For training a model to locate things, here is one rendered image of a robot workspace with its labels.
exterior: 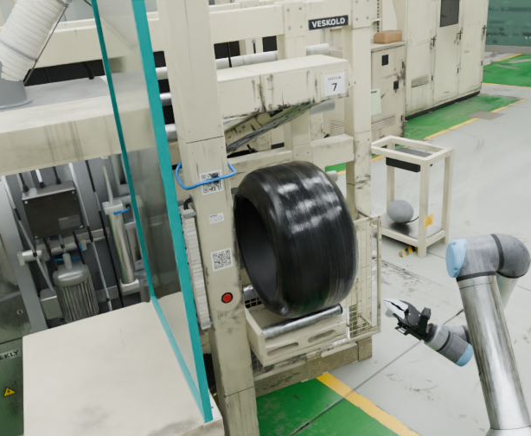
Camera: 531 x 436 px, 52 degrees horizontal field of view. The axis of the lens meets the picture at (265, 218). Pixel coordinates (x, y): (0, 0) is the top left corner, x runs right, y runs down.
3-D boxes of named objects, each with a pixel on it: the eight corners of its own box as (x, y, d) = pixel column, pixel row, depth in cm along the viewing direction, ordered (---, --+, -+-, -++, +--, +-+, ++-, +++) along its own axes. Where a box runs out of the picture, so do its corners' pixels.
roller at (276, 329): (261, 338, 199) (257, 327, 201) (259, 342, 203) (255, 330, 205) (344, 311, 210) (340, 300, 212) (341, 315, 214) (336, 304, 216)
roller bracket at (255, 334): (259, 356, 198) (257, 334, 194) (224, 303, 232) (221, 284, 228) (267, 354, 199) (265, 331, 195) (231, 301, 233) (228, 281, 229)
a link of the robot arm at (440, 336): (444, 346, 193) (451, 324, 199) (433, 338, 193) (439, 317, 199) (430, 353, 201) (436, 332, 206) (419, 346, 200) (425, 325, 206)
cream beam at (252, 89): (206, 125, 198) (201, 84, 192) (188, 112, 219) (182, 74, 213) (350, 98, 217) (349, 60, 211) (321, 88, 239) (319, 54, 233)
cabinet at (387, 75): (357, 163, 631) (355, 52, 579) (322, 154, 673) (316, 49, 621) (406, 144, 681) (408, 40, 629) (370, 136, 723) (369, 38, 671)
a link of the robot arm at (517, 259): (531, 220, 166) (487, 324, 219) (490, 226, 167) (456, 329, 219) (546, 250, 159) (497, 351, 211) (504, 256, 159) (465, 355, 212)
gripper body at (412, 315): (392, 328, 201) (419, 345, 201) (405, 320, 194) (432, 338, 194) (398, 311, 205) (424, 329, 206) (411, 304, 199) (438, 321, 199)
